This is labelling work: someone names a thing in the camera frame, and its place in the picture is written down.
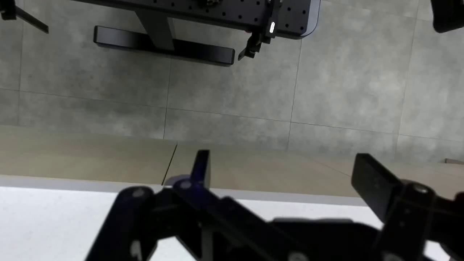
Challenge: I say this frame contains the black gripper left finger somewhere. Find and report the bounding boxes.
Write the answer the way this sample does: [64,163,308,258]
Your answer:
[85,148,273,261]

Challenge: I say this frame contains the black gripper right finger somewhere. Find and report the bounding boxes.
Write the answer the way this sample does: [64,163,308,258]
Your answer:
[352,154,464,261]

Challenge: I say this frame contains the black object at corner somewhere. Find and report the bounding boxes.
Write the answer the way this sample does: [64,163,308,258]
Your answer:
[431,0,464,34]

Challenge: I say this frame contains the black tripod leg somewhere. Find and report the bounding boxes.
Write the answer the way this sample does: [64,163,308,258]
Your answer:
[0,0,50,34]

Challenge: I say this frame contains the black clamp-mounted camera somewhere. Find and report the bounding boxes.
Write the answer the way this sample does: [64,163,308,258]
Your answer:
[238,0,283,60]

